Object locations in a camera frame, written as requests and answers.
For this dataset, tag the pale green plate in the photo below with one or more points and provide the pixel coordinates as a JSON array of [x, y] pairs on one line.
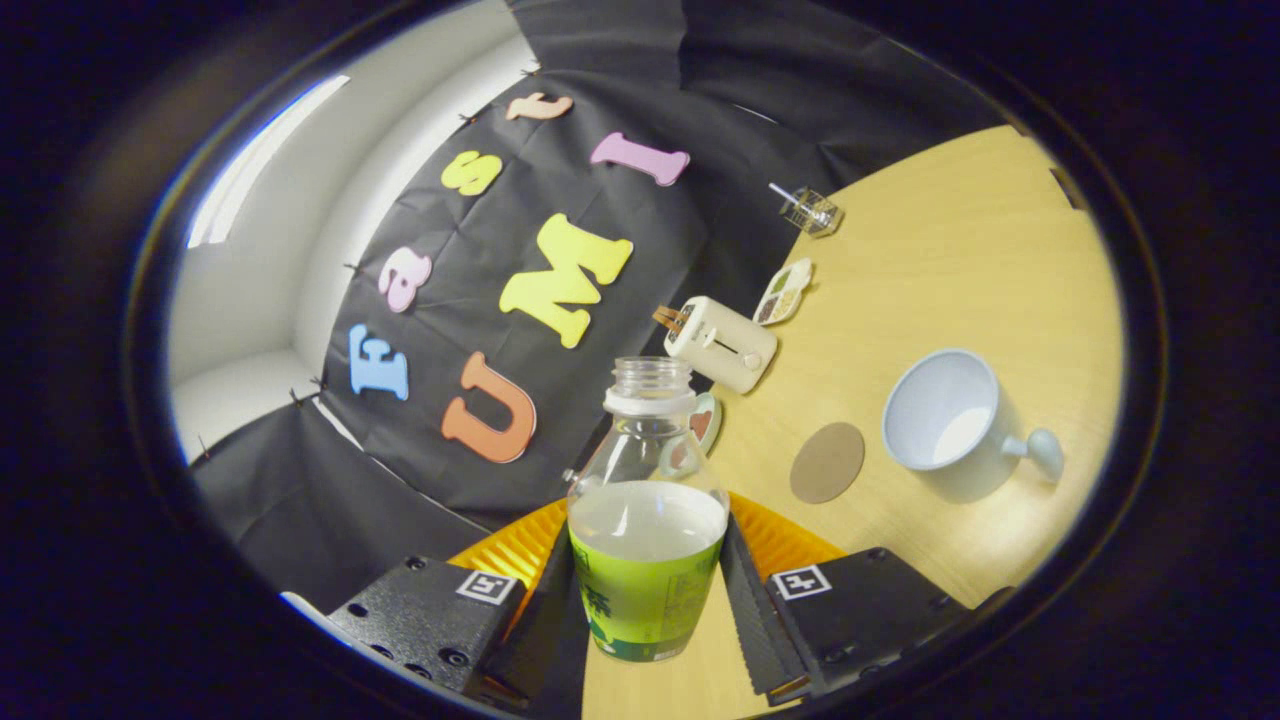
[[710, 425]]

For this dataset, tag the black backdrop cloth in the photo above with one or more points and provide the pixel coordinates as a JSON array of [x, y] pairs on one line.
[[470, 260]]

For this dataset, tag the reddish brown food piece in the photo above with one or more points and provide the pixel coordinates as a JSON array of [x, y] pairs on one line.
[[701, 424]]

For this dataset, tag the white spoon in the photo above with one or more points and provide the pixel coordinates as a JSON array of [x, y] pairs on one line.
[[782, 192]]

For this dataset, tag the toast slice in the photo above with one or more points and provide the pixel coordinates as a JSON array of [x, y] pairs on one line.
[[670, 319]]

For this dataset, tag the wooden table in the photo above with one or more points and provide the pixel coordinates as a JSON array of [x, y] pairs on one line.
[[950, 270]]

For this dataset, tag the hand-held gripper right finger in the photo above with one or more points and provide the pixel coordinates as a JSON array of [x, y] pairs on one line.
[[755, 620]]

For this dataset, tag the pale blue cup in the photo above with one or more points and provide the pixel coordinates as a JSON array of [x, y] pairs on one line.
[[940, 420]]

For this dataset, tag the green label juice bottle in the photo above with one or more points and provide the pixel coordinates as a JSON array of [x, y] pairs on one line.
[[645, 590]]

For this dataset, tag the clear glass tumbler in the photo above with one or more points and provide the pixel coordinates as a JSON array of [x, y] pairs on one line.
[[812, 212]]

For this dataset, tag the cream toaster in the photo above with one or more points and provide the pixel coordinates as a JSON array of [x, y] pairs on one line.
[[722, 345]]

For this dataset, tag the round brown coaster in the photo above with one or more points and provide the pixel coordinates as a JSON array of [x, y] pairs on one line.
[[827, 463]]

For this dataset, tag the white divided snack tray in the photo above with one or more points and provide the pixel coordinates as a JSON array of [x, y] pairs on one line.
[[783, 292]]

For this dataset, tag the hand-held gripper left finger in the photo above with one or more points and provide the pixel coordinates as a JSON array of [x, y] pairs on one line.
[[545, 640]]

